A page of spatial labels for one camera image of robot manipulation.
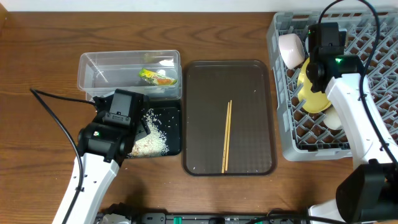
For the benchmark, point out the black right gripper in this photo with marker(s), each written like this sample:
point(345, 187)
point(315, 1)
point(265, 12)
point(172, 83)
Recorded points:
point(313, 86)

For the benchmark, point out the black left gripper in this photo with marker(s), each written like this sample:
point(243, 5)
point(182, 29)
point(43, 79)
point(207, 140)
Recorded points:
point(142, 129)

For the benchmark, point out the rice food waste pile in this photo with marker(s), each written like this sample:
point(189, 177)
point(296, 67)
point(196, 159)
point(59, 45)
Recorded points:
point(162, 124)

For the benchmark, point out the pink bowl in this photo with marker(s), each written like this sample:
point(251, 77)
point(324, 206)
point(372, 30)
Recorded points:
point(291, 50)

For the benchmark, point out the green snack wrapper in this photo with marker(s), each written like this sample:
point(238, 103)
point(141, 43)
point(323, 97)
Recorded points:
point(155, 78)

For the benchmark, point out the yellow plate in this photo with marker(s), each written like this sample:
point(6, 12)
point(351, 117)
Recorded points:
point(314, 102)

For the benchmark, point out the white cup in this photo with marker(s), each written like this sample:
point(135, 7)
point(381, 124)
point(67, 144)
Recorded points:
point(332, 120)

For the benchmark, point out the light blue bowl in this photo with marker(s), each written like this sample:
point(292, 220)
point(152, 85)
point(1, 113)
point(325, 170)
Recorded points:
point(342, 34)

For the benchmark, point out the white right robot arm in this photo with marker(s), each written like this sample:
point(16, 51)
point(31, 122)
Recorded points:
point(369, 193)

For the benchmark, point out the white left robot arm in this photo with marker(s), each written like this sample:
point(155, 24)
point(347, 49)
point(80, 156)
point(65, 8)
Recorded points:
point(91, 177)

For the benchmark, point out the black waste tray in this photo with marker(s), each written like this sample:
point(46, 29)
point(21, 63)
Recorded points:
point(113, 142)

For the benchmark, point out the grey dishwasher rack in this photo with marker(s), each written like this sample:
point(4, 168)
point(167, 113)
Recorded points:
point(304, 137)

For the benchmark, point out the clear plastic bin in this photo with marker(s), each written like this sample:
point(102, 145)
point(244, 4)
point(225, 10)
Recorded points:
point(100, 73)

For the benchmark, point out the brown serving tray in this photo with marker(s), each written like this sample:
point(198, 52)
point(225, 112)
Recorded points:
point(208, 87)

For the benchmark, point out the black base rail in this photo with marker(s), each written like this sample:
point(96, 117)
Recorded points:
point(122, 213)

